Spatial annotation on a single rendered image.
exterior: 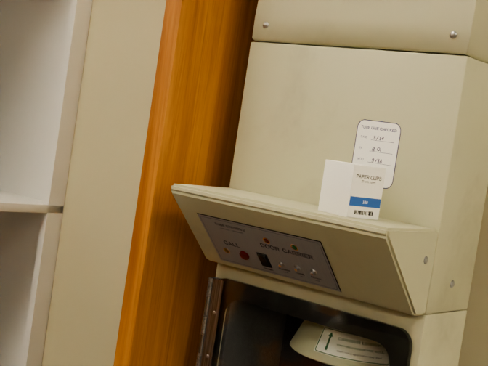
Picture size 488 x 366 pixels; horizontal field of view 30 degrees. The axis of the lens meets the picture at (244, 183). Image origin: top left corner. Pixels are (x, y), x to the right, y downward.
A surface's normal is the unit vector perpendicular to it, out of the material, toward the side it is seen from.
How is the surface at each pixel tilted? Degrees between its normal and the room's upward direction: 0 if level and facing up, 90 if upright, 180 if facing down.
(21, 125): 90
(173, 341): 90
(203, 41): 90
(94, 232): 90
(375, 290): 135
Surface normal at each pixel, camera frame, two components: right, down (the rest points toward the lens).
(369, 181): 0.58, 0.13
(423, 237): 0.77, 0.15
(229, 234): -0.55, 0.66
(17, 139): -0.62, -0.05
